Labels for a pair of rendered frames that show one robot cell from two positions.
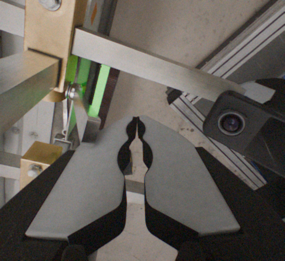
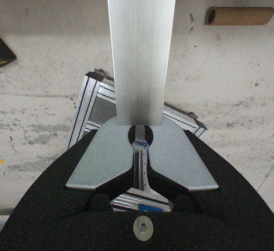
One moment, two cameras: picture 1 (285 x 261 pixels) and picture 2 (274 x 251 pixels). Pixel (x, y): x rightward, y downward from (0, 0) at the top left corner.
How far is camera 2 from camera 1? 0.21 m
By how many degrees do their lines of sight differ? 32
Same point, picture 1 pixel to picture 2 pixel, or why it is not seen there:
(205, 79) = (164, 11)
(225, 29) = not seen: hidden behind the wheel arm
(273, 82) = (222, 166)
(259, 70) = (141, 127)
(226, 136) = not seen: outside the picture
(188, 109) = (90, 94)
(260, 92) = (180, 153)
